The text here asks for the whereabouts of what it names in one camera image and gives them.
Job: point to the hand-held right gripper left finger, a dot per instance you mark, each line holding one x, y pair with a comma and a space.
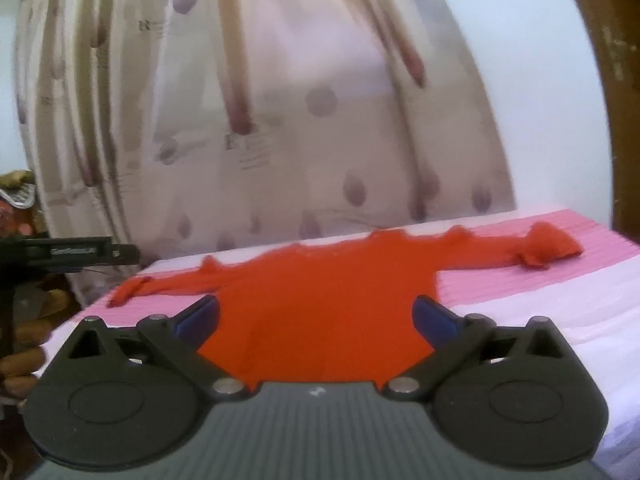
197, 319

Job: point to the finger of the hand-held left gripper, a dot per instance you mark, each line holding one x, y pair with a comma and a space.
125, 254

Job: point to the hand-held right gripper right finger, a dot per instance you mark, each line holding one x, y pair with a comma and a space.
434, 321

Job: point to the orange knit sweater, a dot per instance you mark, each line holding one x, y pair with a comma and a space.
325, 310

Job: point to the person's left hand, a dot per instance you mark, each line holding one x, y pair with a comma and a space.
25, 362

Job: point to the pink checked bedsheet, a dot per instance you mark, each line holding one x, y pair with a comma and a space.
550, 300

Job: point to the beige leaf print curtain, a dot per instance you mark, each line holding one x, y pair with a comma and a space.
300, 110

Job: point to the brown wooden frame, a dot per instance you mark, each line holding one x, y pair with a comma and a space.
620, 110

